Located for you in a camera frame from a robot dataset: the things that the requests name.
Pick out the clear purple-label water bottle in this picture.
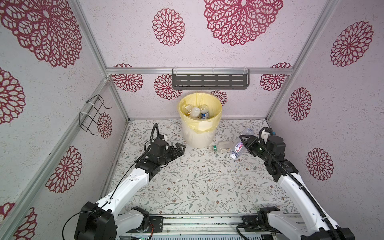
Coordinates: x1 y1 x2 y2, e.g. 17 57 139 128
230 128 254 160

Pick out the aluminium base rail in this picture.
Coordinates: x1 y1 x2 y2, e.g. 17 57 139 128
119 212 307 238

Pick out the clear blue-label blue-cap bottle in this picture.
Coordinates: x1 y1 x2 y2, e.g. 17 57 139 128
200 104 210 120

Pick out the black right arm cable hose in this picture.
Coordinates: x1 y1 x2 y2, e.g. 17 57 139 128
235 126 343 240

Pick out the grey metal wall shelf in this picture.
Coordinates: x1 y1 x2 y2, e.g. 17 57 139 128
171 69 250 90

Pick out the black corrugated cable hose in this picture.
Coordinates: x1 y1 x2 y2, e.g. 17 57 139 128
143 123 160 151

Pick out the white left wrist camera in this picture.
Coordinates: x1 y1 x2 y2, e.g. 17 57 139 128
158 134 168 142

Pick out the blue-label water bottle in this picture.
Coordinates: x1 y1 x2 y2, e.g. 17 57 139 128
184 105 193 116

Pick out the yellow plastic bin liner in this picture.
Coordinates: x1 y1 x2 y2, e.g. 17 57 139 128
177 93 223 134

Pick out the cream ribbed waste bin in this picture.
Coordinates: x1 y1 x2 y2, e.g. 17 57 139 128
181 115 222 148

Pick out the black wire wall rack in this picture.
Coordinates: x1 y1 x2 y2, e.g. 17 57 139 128
78 94 111 136

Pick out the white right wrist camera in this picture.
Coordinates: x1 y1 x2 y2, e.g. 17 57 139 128
261 130 271 144

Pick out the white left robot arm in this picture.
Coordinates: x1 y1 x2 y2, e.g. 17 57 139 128
74 139 186 240

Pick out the white red-cap bottle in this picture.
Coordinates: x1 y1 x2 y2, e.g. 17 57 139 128
189 107 201 119

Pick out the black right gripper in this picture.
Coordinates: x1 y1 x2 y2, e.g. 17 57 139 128
240 134 272 165

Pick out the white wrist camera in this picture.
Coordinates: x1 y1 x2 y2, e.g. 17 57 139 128
261 130 271 144
158 134 168 142

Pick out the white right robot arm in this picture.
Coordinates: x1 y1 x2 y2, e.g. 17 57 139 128
240 128 355 240

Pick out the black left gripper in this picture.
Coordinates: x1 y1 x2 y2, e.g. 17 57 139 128
158 142 185 166

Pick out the clear green-cap bottle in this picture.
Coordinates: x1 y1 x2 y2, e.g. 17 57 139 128
209 140 235 153

